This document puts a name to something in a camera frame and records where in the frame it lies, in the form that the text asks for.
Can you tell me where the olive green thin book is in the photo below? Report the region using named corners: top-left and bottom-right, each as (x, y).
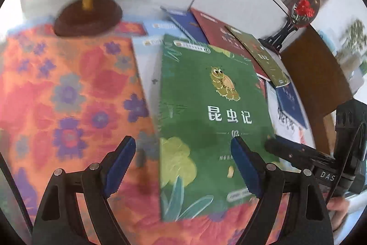
top-left (225, 25), bottom-right (290, 87)

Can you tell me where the dark blue book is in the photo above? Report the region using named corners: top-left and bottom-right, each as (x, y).
top-left (274, 81), bottom-right (309, 130)
top-left (160, 5), bottom-right (210, 46)

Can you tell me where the round embroidered flower fan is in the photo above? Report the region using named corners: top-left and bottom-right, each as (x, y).
top-left (288, 0), bottom-right (322, 29)

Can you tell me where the orange floral table cloth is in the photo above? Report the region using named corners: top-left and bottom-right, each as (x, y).
top-left (0, 22), bottom-right (290, 245)

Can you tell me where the pale grey box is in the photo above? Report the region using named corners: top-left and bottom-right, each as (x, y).
top-left (342, 57), bottom-right (367, 90)

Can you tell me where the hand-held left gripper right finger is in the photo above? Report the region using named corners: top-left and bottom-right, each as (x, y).
top-left (230, 136), bottom-right (334, 245)

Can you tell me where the person's right hand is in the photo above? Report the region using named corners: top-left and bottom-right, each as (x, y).
top-left (327, 197), bottom-right (350, 231)

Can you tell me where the red poet cover book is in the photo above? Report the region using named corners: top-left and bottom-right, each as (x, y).
top-left (191, 8), bottom-right (271, 82)

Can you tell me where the brown wooden panel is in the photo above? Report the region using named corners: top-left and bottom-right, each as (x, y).
top-left (279, 28), bottom-right (354, 148)

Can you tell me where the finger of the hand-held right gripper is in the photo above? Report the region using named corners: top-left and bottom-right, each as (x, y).
top-left (264, 137), bottom-right (335, 170)

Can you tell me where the green caterpillar cover book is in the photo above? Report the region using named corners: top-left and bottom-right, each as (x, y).
top-left (158, 34), bottom-right (277, 222)

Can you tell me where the green potted plant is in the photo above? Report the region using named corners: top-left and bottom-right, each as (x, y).
top-left (341, 19), bottom-right (367, 57)

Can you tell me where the pale blue illustrated storybook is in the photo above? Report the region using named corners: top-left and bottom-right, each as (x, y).
top-left (131, 35), bottom-right (165, 169)
top-left (142, 20), bottom-right (188, 38)
top-left (265, 80), bottom-right (316, 148)

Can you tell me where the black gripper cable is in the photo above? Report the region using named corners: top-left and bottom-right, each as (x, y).
top-left (0, 150), bottom-right (33, 235)

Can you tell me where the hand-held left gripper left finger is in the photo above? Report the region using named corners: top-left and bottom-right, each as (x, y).
top-left (31, 136), bottom-right (136, 245)

